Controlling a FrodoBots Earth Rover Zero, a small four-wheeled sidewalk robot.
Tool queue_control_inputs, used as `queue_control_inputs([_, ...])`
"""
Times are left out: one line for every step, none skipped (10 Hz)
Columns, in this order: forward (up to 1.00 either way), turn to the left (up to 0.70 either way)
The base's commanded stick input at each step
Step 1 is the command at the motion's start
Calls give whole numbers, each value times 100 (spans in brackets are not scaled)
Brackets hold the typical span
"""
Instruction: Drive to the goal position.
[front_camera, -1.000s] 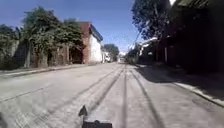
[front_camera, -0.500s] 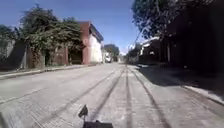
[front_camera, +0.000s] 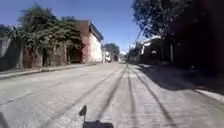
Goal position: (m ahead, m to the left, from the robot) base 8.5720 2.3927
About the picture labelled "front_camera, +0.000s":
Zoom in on grey paved road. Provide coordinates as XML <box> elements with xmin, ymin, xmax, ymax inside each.
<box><xmin>0</xmin><ymin>62</ymin><xmax>224</xmax><ymax>128</ymax></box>

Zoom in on tall dark tree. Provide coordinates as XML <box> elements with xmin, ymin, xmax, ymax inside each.
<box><xmin>131</xmin><ymin>0</ymin><xmax>192</xmax><ymax>40</ymax></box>

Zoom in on pale concrete sidewalk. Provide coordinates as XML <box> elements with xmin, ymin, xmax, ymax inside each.
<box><xmin>0</xmin><ymin>62</ymin><xmax>101</xmax><ymax>80</ymax></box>

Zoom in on building with pale roof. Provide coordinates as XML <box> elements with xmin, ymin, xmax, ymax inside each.
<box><xmin>138</xmin><ymin>35</ymin><xmax>165</xmax><ymax>65</ymax></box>

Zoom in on shaded concrete sidewalk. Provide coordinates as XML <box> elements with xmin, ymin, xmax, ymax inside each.
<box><xmin>139</xmin><ymin>63</ymin><xmax>224</xmax><ymax>104</ymax></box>

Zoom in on grey wall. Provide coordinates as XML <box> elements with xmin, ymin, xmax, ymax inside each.
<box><xmin>0</xmin><ymin>35</ymin><xmax>12</xmax><ymax>60</ymax></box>

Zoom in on dark building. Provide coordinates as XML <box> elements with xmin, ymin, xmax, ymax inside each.
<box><xmin>163</xmin><ymin>0</ymin><xmax>224</xmax><ymax>73</ymax></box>

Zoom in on brown wall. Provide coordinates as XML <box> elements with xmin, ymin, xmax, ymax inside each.
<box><xmin>19</xmin><ymin>44</ymin><xmax>83</xmax><ymax>69</ymax></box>

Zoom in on red and white building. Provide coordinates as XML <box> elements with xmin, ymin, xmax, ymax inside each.
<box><xmin>78</xmin><ymin>19</ymin><xmax>105</xmax><ymax>64</ymax></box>

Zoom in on robot's own part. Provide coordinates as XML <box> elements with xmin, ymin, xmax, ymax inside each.
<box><xmin>78</xmin><ymin>104</ymin><xmax>114</xmax><ymax>128</ymax></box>

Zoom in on distant green tree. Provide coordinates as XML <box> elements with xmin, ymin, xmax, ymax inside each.
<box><xmin>103</xmin><ymin>42</ymin><xmax>121</xmax><ymax>63</ymax></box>

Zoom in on bushy green trees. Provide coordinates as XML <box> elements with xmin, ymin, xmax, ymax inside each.
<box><xmin>0</xmin><ymin>4</ymin><xmax>84</xmax><ymax>70</ymax></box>

